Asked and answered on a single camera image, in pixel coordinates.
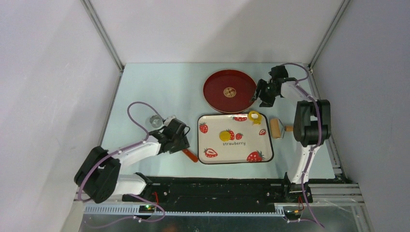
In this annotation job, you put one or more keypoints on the round red plate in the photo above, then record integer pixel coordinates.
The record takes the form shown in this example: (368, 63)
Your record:
(229, 91)

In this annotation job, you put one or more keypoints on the orange handled spatula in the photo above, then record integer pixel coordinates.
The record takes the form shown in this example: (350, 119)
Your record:
(190, 155)

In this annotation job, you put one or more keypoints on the yellow dough piece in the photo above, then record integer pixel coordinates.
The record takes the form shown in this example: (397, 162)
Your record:
(225, 136)

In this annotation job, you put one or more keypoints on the strawberry print tray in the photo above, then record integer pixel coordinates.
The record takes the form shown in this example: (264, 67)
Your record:
(250, 139)

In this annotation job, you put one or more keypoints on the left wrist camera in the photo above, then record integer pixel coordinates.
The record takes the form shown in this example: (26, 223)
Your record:
(167, 121)

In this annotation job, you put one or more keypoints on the small clear glass cup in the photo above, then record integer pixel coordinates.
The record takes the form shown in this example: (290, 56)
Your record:
(156, 121)

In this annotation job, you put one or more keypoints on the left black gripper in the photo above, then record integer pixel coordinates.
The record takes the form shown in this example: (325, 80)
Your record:
(183, 144)

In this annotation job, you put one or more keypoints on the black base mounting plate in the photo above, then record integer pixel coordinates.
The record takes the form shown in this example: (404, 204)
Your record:
(218, 195)

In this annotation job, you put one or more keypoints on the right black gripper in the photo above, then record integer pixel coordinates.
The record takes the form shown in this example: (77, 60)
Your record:
(267, 102)

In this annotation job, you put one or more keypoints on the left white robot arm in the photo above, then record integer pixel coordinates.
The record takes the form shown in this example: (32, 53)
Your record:
(99, 176)

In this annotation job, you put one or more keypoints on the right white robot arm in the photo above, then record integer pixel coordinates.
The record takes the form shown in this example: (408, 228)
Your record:
(312, 121)

